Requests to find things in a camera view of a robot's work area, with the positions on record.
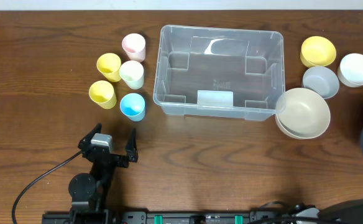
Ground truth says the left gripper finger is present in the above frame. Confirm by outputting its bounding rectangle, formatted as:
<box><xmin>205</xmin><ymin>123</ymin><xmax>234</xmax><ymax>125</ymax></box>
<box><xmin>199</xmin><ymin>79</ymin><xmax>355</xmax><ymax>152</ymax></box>
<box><xmin>125</xmin><ymin>129</ymin><xmax>138</xmax><ymax>162</ymax></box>
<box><xmin>78</xmin><ymin>123</ymin><xmax>102</xmax><ymax>151</ymax></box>

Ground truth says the beige large bowl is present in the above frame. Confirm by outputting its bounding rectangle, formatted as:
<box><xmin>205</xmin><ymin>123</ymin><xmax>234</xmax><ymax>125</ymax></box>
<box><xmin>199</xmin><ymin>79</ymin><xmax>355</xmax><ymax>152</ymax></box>
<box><xmin>275</xmin><ymin>88</ymin><xmax>331</xmax><ymax>139</ymax></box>

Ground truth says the grey small bowl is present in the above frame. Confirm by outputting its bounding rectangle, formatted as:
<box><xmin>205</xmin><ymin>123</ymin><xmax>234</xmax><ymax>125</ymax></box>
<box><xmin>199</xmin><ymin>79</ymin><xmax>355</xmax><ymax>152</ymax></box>
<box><xmin>301</xmin><ymin>66</ymin><xmax>339</xmax><ymax>99</ymax></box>

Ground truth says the white small bowl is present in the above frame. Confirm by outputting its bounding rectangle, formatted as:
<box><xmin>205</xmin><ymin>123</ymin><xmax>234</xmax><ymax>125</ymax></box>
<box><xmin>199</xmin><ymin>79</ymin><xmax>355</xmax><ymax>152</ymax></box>
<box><xmin>338</xmin><ymin>53</ymin><xmax>363</xmax><ymax>88</ymax></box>

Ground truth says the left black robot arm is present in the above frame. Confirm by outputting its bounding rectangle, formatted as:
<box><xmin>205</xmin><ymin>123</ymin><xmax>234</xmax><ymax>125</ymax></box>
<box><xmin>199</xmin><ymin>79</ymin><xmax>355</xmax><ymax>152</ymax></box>
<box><xmin>68</xmin><ymin>123</ymin><xmax>139</xmax><ymax>223</ymax></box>

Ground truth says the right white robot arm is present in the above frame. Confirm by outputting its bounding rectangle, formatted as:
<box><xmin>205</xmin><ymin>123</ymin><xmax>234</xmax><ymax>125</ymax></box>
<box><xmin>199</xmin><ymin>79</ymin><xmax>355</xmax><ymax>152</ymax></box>
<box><xmin>288</xmin><ymin>199</ymin><xmax>363</xmax><ymax>224</ymax></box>

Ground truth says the clear plastic storage container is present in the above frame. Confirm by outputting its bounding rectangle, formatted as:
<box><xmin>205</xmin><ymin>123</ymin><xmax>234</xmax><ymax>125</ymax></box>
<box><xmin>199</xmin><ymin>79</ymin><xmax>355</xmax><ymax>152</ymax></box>
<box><xmin>153</xmin><ymin>25</ymin><xmax>285</xmax><ymax>121</ymax></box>

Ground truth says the yellow cup lower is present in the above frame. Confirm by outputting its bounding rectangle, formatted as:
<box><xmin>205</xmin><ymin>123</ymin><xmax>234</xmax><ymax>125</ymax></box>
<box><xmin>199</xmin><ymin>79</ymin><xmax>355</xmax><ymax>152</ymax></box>
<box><xmin>89</xmin><ymin>80</ymin><xmax>117</xmax><ymax>110</ymax></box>

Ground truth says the yellow cup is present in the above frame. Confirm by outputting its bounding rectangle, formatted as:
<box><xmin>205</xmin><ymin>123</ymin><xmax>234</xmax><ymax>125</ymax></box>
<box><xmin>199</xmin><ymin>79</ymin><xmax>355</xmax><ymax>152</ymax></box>
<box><xmin>96</xmin><ymin>53</ymin><xmax>121</xmax><ymax>82</ymax></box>
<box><xmin>89</xmin><ymin>80</ymin><xmax>117</xmax><ymax>110</ymax></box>

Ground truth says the light blue plastic cup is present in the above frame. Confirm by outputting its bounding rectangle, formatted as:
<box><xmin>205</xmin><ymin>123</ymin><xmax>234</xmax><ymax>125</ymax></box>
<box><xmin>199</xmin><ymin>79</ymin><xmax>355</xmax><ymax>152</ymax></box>
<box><xmin>120</xmin><ymin>93</ymin><xmax>145</xmax><ymax>122</ymax></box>

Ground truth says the yellow cup upper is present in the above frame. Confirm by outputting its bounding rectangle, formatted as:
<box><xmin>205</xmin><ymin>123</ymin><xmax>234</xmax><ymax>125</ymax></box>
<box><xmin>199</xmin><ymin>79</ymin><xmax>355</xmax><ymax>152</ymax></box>
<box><xmin>96</xmin><ymin>53</ymin><xmax>121</xmax><ymax>82</ymax></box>

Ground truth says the cream white plastic cup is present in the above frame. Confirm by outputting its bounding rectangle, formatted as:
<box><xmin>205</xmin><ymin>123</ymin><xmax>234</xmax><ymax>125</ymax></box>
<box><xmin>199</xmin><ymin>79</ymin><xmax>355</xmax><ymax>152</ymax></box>
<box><xmin>119</xmin><ymin>60</ymin><xmax>144</xmax><ymax>90</ymax></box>

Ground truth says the pink plastic cup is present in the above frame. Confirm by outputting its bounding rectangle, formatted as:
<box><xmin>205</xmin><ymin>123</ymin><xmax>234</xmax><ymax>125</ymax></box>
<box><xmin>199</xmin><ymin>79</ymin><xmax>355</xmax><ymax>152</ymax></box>
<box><xmin>122</xmin><ymin>33</ymin><xmax>146</xmax><ymax>62</ymax></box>

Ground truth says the yellow small bowl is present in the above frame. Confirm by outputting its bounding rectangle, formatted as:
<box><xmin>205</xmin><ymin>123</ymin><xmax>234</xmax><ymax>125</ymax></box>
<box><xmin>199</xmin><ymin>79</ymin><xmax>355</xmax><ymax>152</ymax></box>
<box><xmin>300</xmin><ymin>36</ymin><xmax>337</xmax><ymax>68</ymax></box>

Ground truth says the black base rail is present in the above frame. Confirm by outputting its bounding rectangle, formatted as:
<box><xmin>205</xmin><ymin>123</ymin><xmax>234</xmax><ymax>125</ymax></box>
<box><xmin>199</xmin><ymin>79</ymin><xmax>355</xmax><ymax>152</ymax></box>
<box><xmin>41</xmin><ymin>210</ymin><xmax>283</xmax><ymax>224</ymax></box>

